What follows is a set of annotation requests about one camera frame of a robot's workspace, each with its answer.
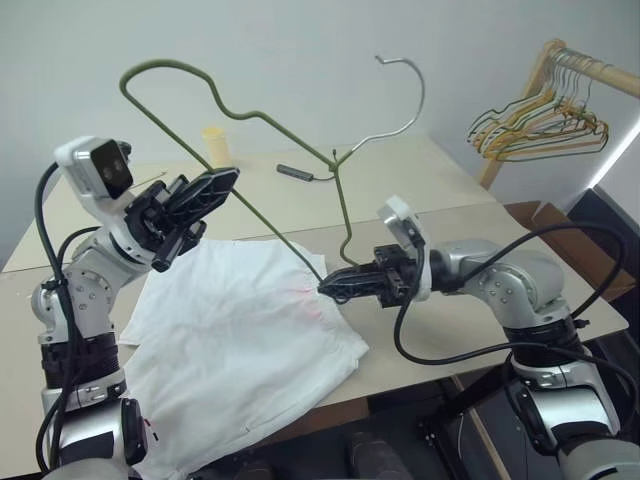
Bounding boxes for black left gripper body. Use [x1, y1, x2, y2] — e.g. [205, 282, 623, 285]
[123, 180, 209, 274]

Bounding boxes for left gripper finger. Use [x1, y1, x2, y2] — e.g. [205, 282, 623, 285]
[166, 174, 195, 202]
[174, 167, 242, 225]

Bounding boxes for dark rounded shape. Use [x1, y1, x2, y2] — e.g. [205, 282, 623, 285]
[348, 431, 409, 480]

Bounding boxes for white shorts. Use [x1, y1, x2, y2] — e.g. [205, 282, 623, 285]
[119, 238, 370, 480]

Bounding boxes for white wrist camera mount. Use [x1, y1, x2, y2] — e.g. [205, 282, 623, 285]
[53, 135, 135, 202]
[377, 195, 434, 302]

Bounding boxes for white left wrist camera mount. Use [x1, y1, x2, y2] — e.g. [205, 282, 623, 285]
[53, 135, 135, 202]

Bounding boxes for black table frame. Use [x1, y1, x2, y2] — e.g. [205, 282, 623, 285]
[418, 374, 506, 480]

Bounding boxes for green wire hanger silver hook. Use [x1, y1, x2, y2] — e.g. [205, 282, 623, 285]
[118, 53, 427, 297]

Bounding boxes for brown cardboard box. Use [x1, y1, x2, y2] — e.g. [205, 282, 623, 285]
[504, 199, 640, 304]

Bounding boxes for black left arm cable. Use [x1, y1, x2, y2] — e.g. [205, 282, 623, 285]
[33, 162, 81, 474]

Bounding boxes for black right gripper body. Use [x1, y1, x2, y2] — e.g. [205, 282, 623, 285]
[372, 244, 420, 309]

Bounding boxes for wooden clothes rack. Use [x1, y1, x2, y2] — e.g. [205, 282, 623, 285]
[477, 38, 640, 191]

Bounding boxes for black cabinet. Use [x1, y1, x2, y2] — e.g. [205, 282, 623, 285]
[564, 184, 640, 251]

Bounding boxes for bunch of hanging hangers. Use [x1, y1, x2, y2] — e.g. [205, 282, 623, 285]
[469, 52, 609, 162]

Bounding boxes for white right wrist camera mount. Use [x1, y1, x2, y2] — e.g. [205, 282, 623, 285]
[377, 195, 434, 302]

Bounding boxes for pale yellow plastic cup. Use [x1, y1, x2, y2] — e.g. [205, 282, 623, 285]
[200, 126, 233, 164]

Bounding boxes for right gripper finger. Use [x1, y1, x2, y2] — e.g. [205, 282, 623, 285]
[322, 261, 382, 290]
[317, 279, 385, 304]

